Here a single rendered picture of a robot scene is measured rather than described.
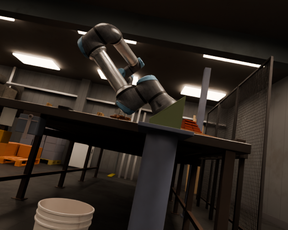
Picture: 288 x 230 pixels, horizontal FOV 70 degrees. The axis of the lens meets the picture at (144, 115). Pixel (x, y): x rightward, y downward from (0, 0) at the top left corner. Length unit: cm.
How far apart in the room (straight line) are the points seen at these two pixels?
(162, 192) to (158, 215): 10
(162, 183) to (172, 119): 31
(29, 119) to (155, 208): 97
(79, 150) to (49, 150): 85
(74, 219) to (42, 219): 15
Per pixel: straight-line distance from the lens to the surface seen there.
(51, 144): 668
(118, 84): 116
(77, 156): 654
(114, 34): 128
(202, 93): 351
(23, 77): 886
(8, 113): 165
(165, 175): 102
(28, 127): 151
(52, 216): 119
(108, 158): 723
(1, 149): 553
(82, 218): 120
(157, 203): 103
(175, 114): 103
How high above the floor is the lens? 70
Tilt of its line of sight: 12 degrees up
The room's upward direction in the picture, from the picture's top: 12 degrees clockwise
